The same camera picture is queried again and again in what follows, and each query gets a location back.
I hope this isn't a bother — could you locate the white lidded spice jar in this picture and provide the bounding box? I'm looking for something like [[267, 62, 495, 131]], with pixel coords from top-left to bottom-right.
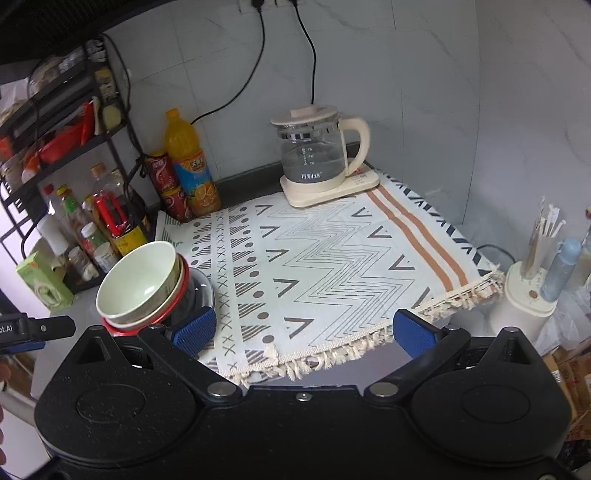
[[94, 242, 119, 273]]

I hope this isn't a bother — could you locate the blue thermos bottle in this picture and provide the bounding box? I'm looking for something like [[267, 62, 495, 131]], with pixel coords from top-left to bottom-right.
[[540, 237, 581, 303]]

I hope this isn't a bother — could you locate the pale green bowl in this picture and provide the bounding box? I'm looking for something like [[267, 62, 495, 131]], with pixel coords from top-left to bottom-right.
[[100, 252, 185, 329], [95, 239, 181, 320]]

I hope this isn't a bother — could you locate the clear glass spice jar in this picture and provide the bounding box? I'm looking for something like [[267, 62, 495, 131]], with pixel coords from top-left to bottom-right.
[[68, 246, 99, 282]]

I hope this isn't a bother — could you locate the left black power cable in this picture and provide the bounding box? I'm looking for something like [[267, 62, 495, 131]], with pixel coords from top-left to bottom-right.
[[189, 0, 268, 127]]

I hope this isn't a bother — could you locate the red container on shelf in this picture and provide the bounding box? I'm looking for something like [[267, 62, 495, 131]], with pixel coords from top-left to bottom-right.
[[38, 101, 95, 165]]

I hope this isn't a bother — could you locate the orange juice bottle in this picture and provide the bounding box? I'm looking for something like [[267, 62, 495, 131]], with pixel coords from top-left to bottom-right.
[[164, 108, 221, 216]]

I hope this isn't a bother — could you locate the lower red soda can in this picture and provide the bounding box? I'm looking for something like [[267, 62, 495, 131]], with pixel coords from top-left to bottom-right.
[[161, 185, 193, 223]]

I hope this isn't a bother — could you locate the black metal kitchen rack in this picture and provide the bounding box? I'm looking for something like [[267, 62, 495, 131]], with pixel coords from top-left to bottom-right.
[[1, 35, 150, 249]]

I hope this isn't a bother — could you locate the red and black bowl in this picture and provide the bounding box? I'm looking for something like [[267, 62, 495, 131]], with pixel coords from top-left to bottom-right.
[[100, 254, 195, 336]]

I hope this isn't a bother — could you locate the cream kettle base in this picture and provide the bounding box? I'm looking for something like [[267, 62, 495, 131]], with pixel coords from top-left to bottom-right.
[[280, 164, 380, 208]]

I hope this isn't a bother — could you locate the white deep plate blue print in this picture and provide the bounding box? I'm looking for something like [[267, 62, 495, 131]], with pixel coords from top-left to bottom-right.
[[187, 268, 215, 321]]

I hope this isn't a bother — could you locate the red soda can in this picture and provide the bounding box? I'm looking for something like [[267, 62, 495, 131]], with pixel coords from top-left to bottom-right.
[[144, 150, 179, 193], [161, 185, 193, 223]]

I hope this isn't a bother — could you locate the right black power cable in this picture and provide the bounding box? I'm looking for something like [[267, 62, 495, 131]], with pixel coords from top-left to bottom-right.
[[289, 0, 319, 107]]

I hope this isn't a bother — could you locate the white chopstick holder appliance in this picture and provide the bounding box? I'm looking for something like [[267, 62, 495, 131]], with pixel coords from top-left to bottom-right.
[[489, 198, 565, 343]]

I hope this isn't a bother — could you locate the glass electric kettle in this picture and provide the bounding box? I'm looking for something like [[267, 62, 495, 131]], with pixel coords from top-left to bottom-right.
[[270, 105, 370, 185]]

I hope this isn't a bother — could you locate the black power cable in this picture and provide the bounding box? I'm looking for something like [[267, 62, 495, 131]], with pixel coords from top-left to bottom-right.
[[289, 0, 319, 107], [189, 0, 268, 127]]

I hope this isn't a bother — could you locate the upper red soda can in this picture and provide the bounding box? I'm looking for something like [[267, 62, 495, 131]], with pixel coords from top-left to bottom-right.
[[144, 150, 179, 193]]

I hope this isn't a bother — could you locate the patterned fringed table cloth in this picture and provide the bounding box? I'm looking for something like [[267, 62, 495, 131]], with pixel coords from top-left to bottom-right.
[[155, 174, 504, 386]]

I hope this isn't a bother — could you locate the soy sauce bottle red handle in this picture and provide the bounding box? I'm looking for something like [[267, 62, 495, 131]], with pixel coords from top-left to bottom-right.
[[91, 162, 147, 257]]

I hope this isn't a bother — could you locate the green cardboard box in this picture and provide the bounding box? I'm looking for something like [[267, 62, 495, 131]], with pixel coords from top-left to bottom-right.
[[16, 252, 74, 313]]

